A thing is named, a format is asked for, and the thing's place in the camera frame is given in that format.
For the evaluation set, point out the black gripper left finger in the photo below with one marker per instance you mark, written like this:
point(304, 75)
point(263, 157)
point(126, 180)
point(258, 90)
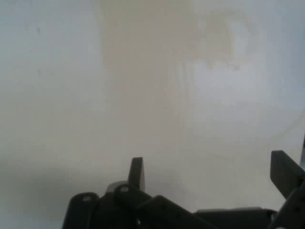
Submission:
point(136, 174)

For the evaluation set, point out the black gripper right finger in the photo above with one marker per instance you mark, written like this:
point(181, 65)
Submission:
point(283, 169)

